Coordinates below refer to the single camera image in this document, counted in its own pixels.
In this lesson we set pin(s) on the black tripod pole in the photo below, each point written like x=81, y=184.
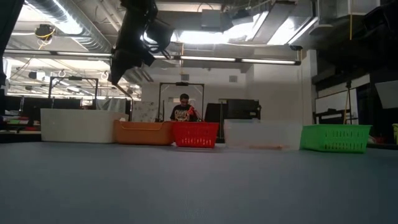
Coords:
x=349, y=99

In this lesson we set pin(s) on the orange plastic bin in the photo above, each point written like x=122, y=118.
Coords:
x=143, y=133

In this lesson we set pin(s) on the green plastic basket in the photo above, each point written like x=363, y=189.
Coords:
x=335, y=138

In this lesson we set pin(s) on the white plastic bin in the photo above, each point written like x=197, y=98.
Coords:
x=77, y=126

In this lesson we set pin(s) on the clear plastic bin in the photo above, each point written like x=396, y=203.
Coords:
x=262, y=133

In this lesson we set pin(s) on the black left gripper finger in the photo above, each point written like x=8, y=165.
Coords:
x=126, y=70
x=115, y=73

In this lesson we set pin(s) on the red plastic basket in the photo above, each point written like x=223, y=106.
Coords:
x=196, y=135

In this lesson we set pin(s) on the long LED light bar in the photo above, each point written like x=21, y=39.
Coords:
x=217, y=58

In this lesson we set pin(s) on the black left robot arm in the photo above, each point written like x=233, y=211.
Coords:
x=136, y=15

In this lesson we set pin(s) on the person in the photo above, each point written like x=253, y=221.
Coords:
x=183, y=110

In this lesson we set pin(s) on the red desk lamp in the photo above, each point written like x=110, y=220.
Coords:
x=190, y=110

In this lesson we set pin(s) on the patterned white board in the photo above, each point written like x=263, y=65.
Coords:
x=144, y=111

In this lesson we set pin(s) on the whiteboard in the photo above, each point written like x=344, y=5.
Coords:
x=332, y=101

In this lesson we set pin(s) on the grey ceiling unit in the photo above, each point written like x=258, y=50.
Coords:
x=211, y=18

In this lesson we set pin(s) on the corrugated silver duct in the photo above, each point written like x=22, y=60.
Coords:
x=62, y=18

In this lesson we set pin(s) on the black frame stand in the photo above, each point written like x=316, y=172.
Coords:
x=182, y=84
x=74, y=78

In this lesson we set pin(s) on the white paper panel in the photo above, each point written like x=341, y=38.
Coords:
x=388, y=93

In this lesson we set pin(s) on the square wall vent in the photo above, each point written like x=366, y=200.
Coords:
x=233, y=78
x=185, y=77

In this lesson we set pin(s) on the yellow-green container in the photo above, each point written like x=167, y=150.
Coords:
x=395, y=133

